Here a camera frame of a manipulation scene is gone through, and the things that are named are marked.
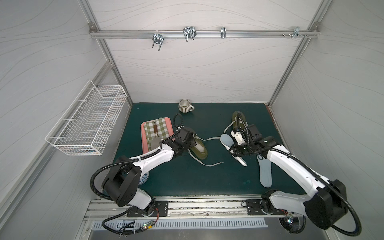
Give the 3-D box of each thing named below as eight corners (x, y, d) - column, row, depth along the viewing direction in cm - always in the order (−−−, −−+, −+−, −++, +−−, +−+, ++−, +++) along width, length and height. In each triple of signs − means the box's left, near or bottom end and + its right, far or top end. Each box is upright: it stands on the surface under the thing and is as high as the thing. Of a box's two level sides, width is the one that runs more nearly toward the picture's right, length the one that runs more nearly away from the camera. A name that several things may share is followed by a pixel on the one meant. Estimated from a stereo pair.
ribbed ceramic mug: (183, 116, 114) (182, 110, 109) (177, 107, 120) (176, 101, 115) (193, 112, 117) (193, 106, 112) (187, 103, 124) (187, 97, 118)
